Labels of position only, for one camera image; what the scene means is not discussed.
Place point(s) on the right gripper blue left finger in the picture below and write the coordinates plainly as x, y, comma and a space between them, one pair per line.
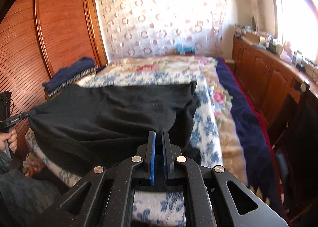
149, 160

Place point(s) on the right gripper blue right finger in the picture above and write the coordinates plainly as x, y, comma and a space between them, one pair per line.
168, 156

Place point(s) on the black t-shirt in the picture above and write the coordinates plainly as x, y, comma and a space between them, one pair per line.
86, 127

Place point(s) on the person's left hand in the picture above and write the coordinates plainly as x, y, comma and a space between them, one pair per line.
11, 138

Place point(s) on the blue white floral quilt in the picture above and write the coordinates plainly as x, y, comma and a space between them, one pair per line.
104, 196

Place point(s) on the patterned folded garment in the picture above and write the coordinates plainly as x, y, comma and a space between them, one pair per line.
78, 79

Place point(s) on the pink rose floral blanket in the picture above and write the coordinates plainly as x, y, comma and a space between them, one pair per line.
214, 131

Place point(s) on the navy folded garment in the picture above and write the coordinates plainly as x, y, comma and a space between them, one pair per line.
66, 73

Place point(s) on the red bed cover edge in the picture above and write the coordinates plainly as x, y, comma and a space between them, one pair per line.
263, 122

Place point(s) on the blue toy on sill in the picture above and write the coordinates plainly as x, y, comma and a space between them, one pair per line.
184, 50

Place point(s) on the wooden wardrobe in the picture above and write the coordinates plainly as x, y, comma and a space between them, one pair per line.
39, 37

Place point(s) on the long wooden cabinet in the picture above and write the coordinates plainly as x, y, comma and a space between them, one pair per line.
266, 79

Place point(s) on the sheer circle pattern curtain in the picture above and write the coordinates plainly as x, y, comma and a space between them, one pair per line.
148, 28

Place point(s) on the cardboard box on cabinet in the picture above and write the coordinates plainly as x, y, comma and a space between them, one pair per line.
255, 39

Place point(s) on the window with wooden frame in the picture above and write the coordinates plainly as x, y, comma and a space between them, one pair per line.
296, 22

